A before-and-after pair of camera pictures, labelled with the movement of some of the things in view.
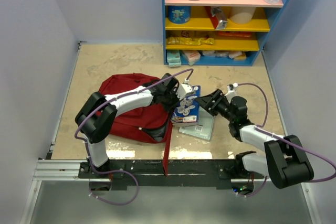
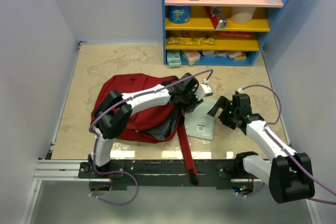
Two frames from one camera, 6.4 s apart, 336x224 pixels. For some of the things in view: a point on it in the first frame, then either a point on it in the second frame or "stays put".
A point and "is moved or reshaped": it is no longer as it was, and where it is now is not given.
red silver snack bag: x=219 y=21 stays put
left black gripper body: x=171 y=100 → x=189 y=100
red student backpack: x=149 y=123 is moved or reshaped
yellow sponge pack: x=242 y=57 stays put
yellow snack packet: x=175 y=40 stays put
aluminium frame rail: x=70 y=169 stays put
